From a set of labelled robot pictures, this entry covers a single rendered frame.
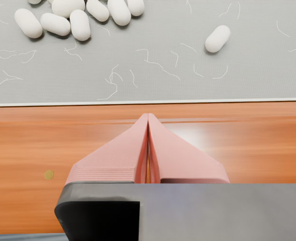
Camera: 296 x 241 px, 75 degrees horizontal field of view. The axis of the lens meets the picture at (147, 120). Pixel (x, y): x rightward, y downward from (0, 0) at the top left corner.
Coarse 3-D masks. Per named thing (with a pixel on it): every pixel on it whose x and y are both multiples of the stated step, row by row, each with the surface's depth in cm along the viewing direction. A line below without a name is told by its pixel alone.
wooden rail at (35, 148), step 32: (0, 128) 18; (32, 128) 18; (64, 128) 18; (96, 128) 18; (128, 128) 18; (192, 128) 18; (224, 128) 18; (256, 128) 18; (288, 128) 18; (0, 160) 17; (32, 160) 17; (64, 160) 17; (224, 160) 17; (256, 160) 17; (288, 160) 17; (0, 192) 17; (32, 192) 17; (0, 224) 16; (32, 224) 16
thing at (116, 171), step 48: (144, 144) 9; (96, 192) 5; (144, 192) 5; (192, 192) 5; (240, 192) 5; (288, 192) 5; (96, 240) 6; (144, 240) 4; (192, 240) 4; (240, 240) 4; (288, 240) 4
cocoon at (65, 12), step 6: (54, 0) 22; (60, 0) 22; (66, 0) 22; (72, 0) 22; (78, 0) 22; (54, 6) 22; (60, 6) 22; (66, 6) 22; (72, 6) 22; (78, 6) 22; (84, 6) 23; (54, 12) 22; (60, 12) 22; (66, 12) 22; (66, 18) 23
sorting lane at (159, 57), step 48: (0, 0) 24; (144, 0) 24; (192, 0) 24; (240, 0) 24; (288, 0) 24; (0, 48) 23; (48, 48) 23; (96, 48) 23; (144, 48) 23; (192, 48) 23; (240, 48) 23; (288, 48) 23; (0, 96) 21; (48, 96) 21; (96, 96) 21; (144, 96) 21; (192, 96) 21; (240, 96) 21; (288, 96) 21
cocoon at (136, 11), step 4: (128, 0) 23; (132, 0) 22; (136, 0) 22; (140, 0) 22; (128, 4) 23; (132, 4) 22; (136, 4) 22; (140, 4) 22; (132, 8) 22; (136, 8) 22; (140, 8) 22; (132, 12) 23; (136, 12) 23; (140, 12) 23
